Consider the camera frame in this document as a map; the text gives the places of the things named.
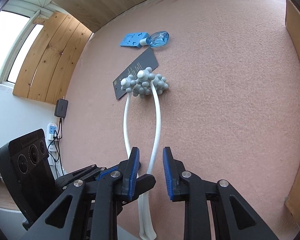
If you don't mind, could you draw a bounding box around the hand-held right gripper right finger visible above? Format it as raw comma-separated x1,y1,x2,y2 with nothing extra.
162,147,280,240

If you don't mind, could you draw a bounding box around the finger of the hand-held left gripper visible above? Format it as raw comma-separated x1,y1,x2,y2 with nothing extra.
55,164,108,188
121,174,156,205

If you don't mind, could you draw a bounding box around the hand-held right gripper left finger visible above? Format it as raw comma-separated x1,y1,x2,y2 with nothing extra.
21,147,140,240

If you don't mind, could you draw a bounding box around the white massager with grey balls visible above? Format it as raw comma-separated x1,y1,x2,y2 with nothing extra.
120,66,169,240

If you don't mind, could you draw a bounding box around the cardboard box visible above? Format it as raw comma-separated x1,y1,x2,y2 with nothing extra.
282,0,300,218

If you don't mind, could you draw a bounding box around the black power adapter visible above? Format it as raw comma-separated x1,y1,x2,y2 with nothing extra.
54,99,69,118

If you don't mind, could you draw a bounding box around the pine plank panel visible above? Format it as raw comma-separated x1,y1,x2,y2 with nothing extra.
12,11,93,105

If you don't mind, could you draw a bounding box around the dark grey card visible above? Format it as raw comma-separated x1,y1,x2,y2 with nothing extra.
112,47,158,101

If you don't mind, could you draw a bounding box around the clear blue spray bottle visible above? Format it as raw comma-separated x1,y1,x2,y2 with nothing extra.
139,30,170,48

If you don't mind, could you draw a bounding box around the blue folding phone stand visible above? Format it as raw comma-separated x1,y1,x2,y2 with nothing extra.
119,31,150,48

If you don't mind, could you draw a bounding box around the large light wooden board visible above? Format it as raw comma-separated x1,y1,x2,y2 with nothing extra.
40,0,222,33

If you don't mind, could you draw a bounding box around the white wall power socket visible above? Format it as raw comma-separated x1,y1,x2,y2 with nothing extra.
45,122,59,153

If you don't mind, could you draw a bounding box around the black power cable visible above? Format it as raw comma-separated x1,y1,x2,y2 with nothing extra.
47,117,65,178

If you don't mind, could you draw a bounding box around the white ring light on tripod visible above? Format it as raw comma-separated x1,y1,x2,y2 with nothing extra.
0,0,53,85

